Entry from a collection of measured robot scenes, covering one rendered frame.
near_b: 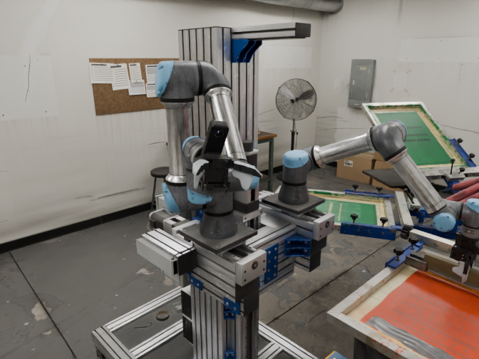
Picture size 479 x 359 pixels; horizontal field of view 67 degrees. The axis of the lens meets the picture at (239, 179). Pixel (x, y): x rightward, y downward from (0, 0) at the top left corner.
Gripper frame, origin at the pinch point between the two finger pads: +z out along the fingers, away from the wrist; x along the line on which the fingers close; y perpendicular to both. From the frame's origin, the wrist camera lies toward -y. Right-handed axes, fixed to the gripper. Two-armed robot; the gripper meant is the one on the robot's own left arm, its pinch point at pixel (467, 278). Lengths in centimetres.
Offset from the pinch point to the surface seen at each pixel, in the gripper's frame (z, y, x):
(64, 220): 83, 380, 55
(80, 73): -77, 380, 16
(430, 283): 5.3, 11.8, 6.9
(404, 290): 5.3, 17.2, 20.6
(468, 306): 5.3, -5.1, 11.9
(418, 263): 0.0, 19.7, 2.7
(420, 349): 5, -2, 50
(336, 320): 3, 25, 61
